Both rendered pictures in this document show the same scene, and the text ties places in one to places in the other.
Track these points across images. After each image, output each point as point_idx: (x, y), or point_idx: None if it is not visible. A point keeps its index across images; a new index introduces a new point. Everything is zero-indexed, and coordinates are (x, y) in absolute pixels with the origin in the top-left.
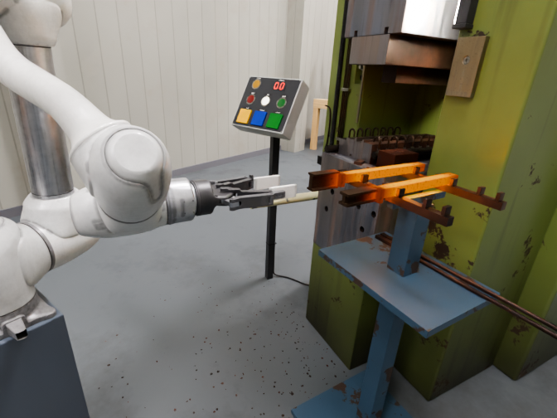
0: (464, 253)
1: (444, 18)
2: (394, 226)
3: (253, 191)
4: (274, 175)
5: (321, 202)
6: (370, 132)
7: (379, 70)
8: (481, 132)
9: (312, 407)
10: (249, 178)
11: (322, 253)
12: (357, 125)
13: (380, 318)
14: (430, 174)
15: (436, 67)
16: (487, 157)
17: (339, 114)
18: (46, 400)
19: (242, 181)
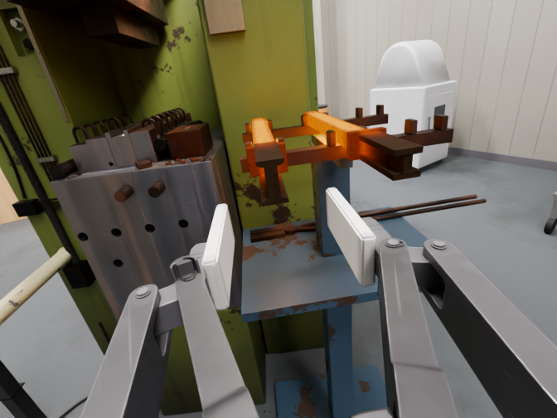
0: (305, 202)
1: None
2: (232, 221)
3: (408, 300)
4: (218, 211)
5: (99, 261)
6: (104, 126)
7: (53, 31)
8: (271, 70)
9: None
10: (190, 281)
11: (254, 313)
12: (71, 124)
13: (334, 318)
14: (232, 143)
15: (151, 13)
16: (289, 95)
17: (15, 119)
18: None
19: (208, 319)
